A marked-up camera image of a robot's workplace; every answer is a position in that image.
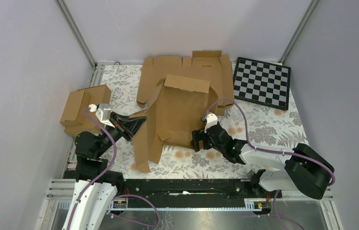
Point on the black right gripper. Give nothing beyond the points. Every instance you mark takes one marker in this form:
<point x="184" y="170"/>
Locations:
<point x="197" y="136"/>

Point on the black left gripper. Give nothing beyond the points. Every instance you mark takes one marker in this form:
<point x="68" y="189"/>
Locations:
<point x="124" y="125"/>

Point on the brown cardboard box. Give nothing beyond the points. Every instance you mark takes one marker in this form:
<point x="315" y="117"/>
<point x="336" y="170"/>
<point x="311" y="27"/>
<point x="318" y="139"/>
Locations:
<point x="73" y="118"/>
<point x="175" y="105"/>

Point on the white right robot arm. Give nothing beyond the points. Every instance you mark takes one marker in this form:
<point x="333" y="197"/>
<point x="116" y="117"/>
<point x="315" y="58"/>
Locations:
<point x="301" y="169"/>

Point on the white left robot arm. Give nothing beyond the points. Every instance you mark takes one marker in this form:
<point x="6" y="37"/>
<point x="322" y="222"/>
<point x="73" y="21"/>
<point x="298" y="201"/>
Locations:
<point x="95" y="184"/>

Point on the folded brown cardboard box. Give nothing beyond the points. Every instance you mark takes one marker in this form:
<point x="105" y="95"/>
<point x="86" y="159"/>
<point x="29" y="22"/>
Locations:
<point x="73" y="118"/>

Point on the floral patterned table mat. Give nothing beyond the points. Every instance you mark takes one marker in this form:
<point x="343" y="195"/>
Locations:
<point x="262" y="125"/>

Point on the brown flat cardboard sheet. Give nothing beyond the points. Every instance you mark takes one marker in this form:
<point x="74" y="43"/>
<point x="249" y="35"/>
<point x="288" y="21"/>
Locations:
<point x="207" y="65"/>

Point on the black white checkerboard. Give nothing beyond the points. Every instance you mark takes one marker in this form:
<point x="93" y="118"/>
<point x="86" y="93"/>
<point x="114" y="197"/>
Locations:
<point x="262" y="83"/>

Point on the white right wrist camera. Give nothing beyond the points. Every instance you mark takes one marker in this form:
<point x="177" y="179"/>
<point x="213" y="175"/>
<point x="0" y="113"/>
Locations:
<point x="210" y="119"/>

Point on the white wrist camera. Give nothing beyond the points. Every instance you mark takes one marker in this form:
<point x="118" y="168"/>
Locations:
<point x="210" y="119"/>
<point x="102" y="112"/>

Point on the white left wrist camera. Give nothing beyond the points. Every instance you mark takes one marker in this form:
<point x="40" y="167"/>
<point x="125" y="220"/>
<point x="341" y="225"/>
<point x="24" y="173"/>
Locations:
<point x="102" y="112"/>

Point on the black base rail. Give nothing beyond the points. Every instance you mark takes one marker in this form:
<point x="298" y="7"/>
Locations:
<point x="194" y="193"/>

